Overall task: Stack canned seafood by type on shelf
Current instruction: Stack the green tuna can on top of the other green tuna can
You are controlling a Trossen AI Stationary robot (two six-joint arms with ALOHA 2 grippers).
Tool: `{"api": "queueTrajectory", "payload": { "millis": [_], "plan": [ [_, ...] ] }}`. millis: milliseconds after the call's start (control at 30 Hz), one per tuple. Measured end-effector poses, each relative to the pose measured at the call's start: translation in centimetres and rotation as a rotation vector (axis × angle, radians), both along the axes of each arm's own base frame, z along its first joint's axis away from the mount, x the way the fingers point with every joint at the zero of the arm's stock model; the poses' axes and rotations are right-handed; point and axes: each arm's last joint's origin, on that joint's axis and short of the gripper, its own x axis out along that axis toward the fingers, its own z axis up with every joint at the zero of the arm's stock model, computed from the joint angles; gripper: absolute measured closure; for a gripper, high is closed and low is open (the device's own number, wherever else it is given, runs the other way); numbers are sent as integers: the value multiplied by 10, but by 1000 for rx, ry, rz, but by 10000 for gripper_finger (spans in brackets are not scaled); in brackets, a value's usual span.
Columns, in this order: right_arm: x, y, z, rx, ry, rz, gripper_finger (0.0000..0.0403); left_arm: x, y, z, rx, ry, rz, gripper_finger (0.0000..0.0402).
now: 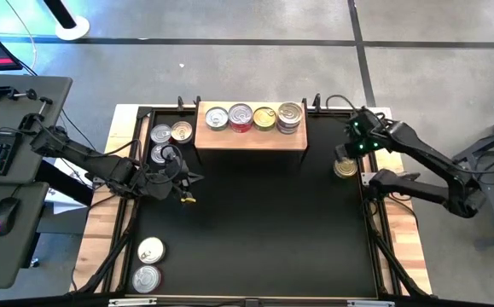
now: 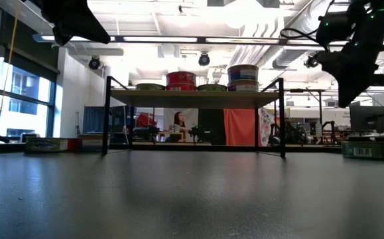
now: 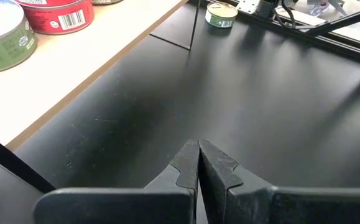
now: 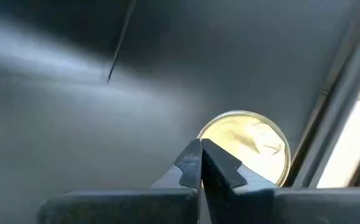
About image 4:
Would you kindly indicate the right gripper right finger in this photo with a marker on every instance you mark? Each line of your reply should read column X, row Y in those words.
column 245, row 205

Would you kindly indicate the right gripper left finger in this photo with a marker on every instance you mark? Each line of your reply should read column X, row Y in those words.
column 167, row 205

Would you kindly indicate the green label seafood can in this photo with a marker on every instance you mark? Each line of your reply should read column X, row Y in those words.
column 254, row 146

